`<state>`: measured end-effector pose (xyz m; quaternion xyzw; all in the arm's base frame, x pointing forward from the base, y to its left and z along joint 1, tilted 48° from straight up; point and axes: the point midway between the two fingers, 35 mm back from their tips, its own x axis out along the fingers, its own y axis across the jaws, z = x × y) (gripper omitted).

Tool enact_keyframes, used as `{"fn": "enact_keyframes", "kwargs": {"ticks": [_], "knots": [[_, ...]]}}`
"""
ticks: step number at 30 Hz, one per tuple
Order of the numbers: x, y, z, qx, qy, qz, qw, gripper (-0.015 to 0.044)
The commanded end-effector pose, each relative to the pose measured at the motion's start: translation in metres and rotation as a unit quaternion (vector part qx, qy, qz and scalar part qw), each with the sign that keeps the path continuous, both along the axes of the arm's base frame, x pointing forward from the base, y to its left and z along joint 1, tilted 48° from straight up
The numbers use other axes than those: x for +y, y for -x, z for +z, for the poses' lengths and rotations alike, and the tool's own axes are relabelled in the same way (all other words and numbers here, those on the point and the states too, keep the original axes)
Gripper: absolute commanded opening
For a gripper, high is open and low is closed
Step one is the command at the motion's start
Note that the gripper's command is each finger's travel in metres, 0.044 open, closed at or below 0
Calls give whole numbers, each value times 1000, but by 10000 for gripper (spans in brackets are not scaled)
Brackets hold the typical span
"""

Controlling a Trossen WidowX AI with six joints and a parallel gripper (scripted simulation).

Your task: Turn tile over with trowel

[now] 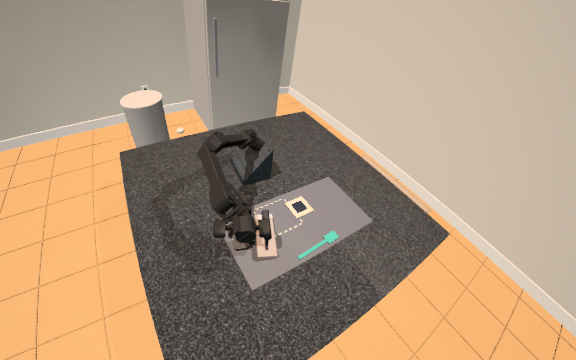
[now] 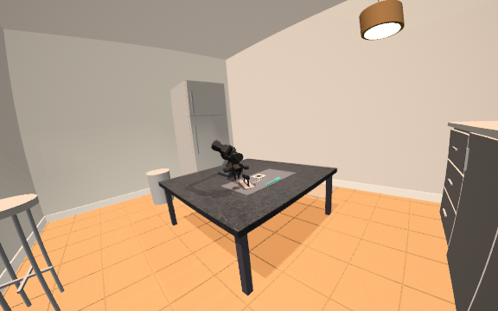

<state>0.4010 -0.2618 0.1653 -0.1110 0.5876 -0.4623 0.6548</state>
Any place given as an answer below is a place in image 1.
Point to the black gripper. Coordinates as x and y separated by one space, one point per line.
220 227

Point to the white square tile with blue-grey centre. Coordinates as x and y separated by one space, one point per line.
299 207

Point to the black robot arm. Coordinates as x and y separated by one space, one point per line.
223 195

